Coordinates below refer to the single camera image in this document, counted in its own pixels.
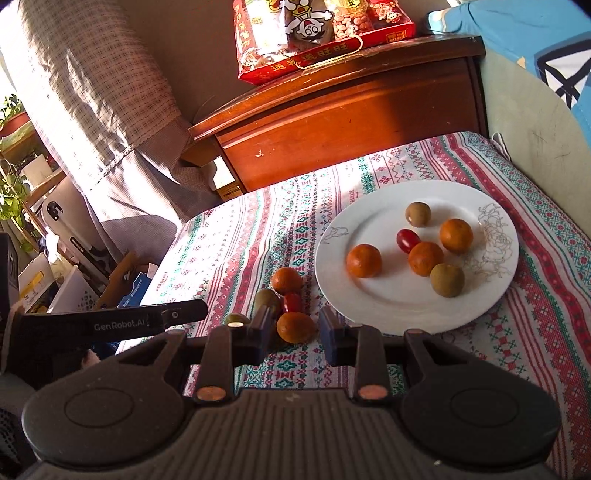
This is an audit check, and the green lime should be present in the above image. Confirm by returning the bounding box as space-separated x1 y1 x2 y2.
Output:
223 313 250 325

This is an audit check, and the dark red tomato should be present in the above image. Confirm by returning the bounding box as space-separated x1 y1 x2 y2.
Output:
283 292 304 313

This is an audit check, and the large orange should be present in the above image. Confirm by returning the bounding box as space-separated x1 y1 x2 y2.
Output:
346 244 383 278

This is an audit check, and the small orange front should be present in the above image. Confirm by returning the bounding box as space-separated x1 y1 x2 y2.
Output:
270 267 303 296

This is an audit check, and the small orange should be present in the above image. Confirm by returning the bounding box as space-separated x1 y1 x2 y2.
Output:
270 267 303 296
408 242 444 277
439 218 474 255

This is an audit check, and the yellow-brown kiwi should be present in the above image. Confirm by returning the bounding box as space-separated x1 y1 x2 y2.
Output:
430 263 465 298

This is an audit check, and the red cherry tomato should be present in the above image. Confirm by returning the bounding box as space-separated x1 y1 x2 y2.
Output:
396 229 422 254

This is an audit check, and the white ceramic plate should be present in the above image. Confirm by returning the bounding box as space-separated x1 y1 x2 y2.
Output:
315 180 519 335

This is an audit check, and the blue white carton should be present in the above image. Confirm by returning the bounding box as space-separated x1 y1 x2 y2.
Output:
117 272 151 308

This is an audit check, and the potted green plant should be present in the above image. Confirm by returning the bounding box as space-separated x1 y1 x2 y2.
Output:
1 94 29 232

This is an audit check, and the cardboard box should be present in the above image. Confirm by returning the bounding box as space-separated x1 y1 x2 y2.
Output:
211 156 245 202

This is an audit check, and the patterned woven tablecloth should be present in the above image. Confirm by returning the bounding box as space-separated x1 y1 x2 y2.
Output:
143 132 590 479

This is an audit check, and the wooden cabinet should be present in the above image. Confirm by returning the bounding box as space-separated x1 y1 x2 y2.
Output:
189 35 488 192

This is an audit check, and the checked curtain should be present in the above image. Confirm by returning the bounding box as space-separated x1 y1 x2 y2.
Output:
1 1 219 261

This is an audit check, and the red snack gift bag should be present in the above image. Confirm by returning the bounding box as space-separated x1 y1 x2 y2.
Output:
233 0 416 85

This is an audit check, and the blue cushion cloth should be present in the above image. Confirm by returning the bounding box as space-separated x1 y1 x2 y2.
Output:
426 0 590 139

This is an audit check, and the white appliance with black handle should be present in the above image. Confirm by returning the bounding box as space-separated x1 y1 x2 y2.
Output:
41 177 112 284

